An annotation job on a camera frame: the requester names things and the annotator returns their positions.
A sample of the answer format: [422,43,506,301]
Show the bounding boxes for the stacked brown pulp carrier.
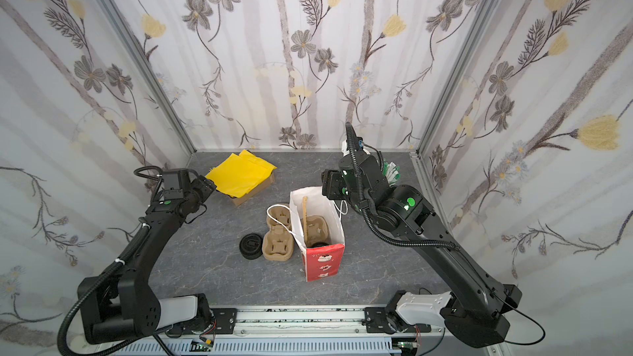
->
[308,215,330,247]

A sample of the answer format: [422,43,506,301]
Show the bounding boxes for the brown cardboard napkin box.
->
[231,172,275,207]

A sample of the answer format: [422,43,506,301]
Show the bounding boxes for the wooden stir stick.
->
[302,196,308,247]

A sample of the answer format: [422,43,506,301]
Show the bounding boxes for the yellow napkin stack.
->
[205,150,276,198]

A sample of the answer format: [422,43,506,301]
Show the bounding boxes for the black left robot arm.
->
[57,166,216,355]

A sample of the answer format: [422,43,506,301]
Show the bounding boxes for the green white wrapped straws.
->
[382,162,401,186]

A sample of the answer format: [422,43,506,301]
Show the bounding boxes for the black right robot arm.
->
[321,123,523,349]

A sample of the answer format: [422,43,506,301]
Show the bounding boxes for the stack of black lids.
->
[238,232,263,260]

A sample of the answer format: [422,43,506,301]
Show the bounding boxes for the aluminium mounting rail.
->
[119,305,509,355]

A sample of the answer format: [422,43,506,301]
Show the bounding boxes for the black plastic cup lid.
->
[311,242,330,249]

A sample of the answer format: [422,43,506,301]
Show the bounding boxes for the red white paper bag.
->
[261,187,346,282]

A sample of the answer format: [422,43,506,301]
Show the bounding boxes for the brown pulp cup carrier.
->
[261,204,295,262]

